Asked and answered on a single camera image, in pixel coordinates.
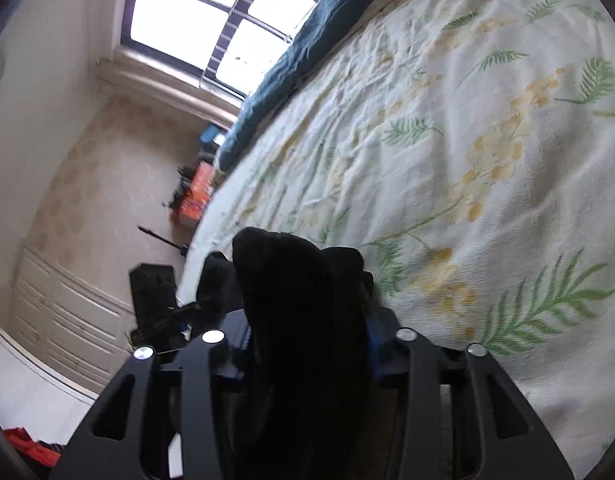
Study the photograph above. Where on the blue container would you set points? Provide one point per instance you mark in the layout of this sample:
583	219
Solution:
210	136

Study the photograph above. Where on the floral bed sheet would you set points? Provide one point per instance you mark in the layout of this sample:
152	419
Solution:
437	135

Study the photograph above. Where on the red object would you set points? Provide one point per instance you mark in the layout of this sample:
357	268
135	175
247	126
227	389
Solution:
22	442

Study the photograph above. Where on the black tripod stand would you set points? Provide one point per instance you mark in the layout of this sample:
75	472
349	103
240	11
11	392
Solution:
162	238

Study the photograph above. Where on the white cabinet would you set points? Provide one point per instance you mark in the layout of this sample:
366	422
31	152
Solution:
62	320

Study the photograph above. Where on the window with black railing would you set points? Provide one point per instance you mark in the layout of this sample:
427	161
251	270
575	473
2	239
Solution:
177	15

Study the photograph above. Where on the orange box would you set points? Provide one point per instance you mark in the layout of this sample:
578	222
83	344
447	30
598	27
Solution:
197	192

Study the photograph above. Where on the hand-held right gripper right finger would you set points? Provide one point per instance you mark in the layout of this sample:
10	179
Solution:
376	352

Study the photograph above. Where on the blue quilt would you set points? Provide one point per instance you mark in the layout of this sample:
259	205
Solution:
287	60

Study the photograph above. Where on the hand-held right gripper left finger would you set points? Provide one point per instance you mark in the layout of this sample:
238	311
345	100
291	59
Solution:
235	350

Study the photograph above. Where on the black pants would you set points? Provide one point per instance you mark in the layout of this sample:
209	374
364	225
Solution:
287	310

